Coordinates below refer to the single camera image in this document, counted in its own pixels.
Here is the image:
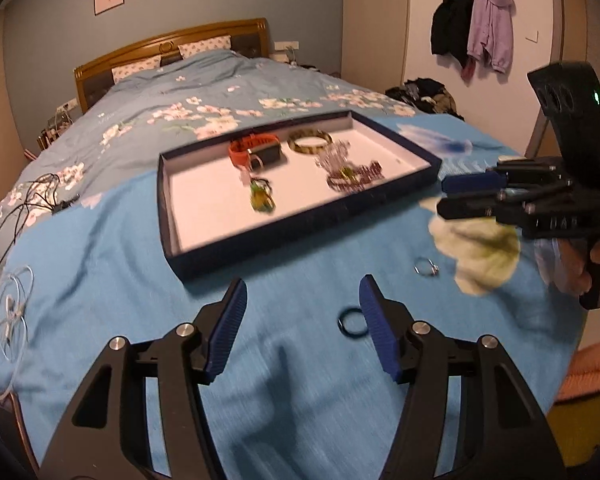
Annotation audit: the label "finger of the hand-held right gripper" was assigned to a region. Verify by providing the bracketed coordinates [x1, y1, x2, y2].
[436, 187, 581, 226]
[441, 157, 573, 193]

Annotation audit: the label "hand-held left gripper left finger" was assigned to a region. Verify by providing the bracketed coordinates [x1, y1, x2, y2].
[39, 278, 248, 480]

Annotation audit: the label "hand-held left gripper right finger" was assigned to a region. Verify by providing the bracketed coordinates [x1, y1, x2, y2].
[358, 274, 568, 480]

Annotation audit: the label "black ring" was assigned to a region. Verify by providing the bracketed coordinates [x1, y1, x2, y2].
[337, 307, 368, 337]

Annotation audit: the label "purple beaded bracelet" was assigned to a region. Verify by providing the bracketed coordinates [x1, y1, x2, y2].
[326, 160, 385, 193]

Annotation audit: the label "navy patterned tray box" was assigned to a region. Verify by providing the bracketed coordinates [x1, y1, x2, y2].
[157, 110, 443, 281]

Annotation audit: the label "green pendant black beaded cord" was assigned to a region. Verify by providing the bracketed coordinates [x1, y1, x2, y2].
[249, 177, 277, 214]

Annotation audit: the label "pink stone charm orange cord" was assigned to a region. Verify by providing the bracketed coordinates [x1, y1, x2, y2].
[236, 157, 267, 185]

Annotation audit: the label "person's right hand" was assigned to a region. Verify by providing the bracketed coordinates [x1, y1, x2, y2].
[555, 232, 600, 296]

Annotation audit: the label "pile of dark clothes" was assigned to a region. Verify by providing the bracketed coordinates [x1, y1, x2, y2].
[385, 77, 466, 121]

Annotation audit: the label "light blue blanket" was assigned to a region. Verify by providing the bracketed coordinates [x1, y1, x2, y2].
[0, 112, 596, 480]

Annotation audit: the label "wooden door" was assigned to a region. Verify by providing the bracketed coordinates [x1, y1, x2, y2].
[525, 0, 600, 161]

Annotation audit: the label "black jacket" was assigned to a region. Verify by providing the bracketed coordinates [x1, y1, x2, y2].
[430, 0, 476, 68]

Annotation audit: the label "purple jacket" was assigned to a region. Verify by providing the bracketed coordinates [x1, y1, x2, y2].
[461, 0, 515, 83]

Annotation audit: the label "green brown bangle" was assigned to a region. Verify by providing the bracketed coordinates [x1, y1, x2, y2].
[287, 129, 333, 155]

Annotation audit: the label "pink knit sweater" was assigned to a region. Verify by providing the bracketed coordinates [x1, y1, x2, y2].
[555, 332, 600, 403]

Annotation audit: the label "blue floral duvet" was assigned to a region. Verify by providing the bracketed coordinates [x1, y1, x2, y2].
[0, 50, 416, 241]

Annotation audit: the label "yellow fabric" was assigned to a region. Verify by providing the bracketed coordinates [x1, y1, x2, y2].
[547, 400, 600, 466]

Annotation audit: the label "cluttered bedside table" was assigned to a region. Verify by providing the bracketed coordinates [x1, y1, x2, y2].
[37, 97, 78, 151]

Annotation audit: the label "floral print pillow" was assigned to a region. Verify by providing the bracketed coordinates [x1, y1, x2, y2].
[178, 35, 232, 58]
[111, 55, 162, 83]

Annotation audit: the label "wooden bed headboard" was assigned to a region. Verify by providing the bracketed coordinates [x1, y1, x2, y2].
[74, 17, 271, 113]

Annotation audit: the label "silver ring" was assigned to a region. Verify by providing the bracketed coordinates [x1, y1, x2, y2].
[413, 257, 441, 278]

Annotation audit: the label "orange strap smartwatch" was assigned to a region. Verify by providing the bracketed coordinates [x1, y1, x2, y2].
[228, 133, 282, 168]

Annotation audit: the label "white cable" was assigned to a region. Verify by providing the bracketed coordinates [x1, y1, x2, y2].
[0, 265, 35, 403]

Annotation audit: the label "black cables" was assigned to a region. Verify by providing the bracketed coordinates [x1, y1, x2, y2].
[0, 172, 78, 296]

